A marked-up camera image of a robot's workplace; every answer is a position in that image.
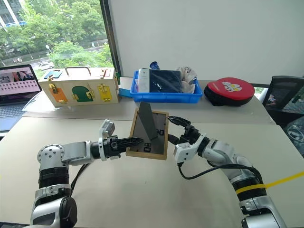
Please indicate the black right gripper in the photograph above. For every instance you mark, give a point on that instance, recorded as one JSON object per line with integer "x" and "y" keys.
{"x": 191, "y": 134}

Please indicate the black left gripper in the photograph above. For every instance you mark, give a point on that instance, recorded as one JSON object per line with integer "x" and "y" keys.
{"x": 113, "y": 147}

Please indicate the wooden picture frame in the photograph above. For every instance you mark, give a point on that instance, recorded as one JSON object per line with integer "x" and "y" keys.
{"x": 155, "y": 148}

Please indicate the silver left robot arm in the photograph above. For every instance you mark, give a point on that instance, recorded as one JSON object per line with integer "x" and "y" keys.
{"x": 71, "y": 152}

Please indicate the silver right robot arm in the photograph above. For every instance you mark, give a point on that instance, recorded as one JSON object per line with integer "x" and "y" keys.
{"x": 237, "y": 161}

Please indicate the blue plastic bin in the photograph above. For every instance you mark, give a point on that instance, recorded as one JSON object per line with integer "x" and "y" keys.
{"x": 166, "y": 97}

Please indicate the dark navy folded cloth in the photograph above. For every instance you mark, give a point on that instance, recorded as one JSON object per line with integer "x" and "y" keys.
{"x": 165, "y": 82}

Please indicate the blue card piece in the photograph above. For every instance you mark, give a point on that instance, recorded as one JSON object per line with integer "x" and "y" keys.
{"x": 124, "y": 92}

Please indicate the white crumpled plastic bag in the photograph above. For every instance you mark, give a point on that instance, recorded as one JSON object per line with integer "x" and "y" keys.
{"x": 188, "y": 78}

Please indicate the red black round pad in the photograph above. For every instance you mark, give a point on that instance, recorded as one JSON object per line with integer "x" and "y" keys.
{"x": 228, "y": 91}

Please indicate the blue plastic cap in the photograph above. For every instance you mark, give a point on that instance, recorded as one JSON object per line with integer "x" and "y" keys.
{"x": 154, "y": 65}

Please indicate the wooden latch busy box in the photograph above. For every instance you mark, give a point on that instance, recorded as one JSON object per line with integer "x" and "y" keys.
{"x": 80, "y": 83}

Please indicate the black mesh chair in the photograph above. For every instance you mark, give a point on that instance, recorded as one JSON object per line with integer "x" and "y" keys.
{"x": 285, "y": 95}

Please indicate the black bag with white logo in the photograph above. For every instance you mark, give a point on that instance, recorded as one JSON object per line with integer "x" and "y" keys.
{"x": 295, "y": 135}

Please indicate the open laptop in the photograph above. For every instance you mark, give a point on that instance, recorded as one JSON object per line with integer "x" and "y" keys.
{"x": 16, "y": 85}

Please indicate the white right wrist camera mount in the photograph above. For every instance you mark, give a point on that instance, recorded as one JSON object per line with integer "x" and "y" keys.
{"x": 186, "y": 150}

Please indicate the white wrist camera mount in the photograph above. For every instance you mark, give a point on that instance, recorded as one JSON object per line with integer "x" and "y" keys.
{"x": 186, "y": 150}
{"x": 107, "y": 128}

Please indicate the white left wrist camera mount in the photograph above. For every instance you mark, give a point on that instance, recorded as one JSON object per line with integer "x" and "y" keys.
{"x": 107, "y": 128}

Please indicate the dark window frame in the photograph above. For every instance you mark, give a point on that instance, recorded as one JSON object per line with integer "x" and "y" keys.
{"x": 111, "y": 35}

